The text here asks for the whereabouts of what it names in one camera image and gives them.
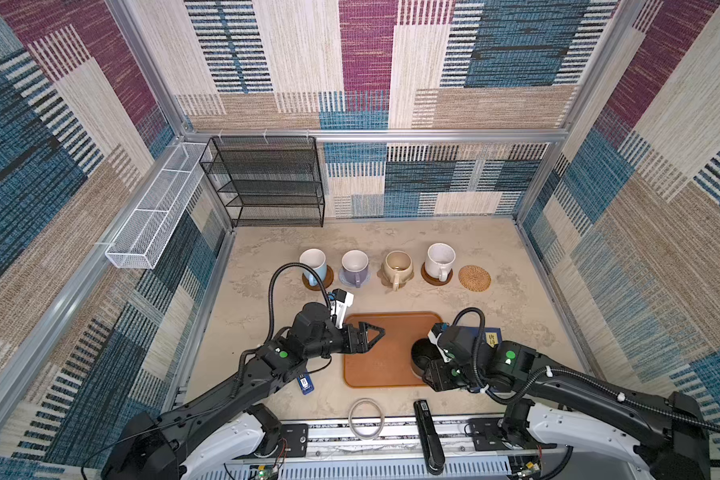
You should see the white cable ring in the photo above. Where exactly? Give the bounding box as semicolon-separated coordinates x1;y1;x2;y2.
347;398;386;442

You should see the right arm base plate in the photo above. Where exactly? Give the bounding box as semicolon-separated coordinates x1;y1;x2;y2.
464;417;558;451

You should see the white mesh wall basket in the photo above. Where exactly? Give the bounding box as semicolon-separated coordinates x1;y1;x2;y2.
106;143;205;270

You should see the blue woven round coaster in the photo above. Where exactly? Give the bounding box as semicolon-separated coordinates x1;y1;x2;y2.
339;267;370;288

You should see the cork flower shaped coaster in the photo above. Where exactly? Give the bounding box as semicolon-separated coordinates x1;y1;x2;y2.
377;268;415;289

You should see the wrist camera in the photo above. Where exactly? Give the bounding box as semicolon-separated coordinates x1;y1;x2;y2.
328;289;354;329
427;322;451;363

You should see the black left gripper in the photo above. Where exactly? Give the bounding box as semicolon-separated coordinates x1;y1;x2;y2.
302;322;383;362

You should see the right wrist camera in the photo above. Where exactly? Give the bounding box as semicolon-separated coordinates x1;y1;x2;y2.
427;322;451;363

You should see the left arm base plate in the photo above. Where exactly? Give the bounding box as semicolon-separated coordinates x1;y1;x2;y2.
223;423;310;461

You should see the light blue mug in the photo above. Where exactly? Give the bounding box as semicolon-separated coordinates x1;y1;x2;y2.
299;248;327;287

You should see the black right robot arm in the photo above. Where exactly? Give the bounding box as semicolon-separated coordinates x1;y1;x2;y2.
421;308;720;479

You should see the purple mug white inside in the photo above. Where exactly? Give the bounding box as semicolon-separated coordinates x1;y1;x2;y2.
341;250;369;272

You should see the orange brown serving tray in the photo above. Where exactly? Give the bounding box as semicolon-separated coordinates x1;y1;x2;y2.
344;311;443;388

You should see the black mug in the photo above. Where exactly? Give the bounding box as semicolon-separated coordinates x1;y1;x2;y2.
411;338;441;378

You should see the black handheld device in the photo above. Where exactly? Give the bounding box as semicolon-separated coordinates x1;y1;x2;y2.
413;399;446;475

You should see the beige mug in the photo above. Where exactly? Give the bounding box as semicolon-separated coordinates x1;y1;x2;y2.
382;250;414;291

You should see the brown round wooden coaster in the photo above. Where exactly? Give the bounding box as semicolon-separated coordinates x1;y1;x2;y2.
421;264;453;287
301;265;335;292

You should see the black wire shelf rack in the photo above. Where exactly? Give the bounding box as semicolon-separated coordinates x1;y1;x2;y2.
200;136;326;228

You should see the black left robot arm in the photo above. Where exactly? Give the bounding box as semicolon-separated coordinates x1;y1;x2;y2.
83;262;385;479

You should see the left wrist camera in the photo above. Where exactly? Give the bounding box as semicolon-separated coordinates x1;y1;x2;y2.
328;289;354;329

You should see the dark blue book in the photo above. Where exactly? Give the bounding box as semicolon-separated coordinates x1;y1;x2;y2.
450;326;502;349

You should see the blue black utility knife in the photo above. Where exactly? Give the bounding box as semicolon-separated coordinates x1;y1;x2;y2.
297;372;315;395

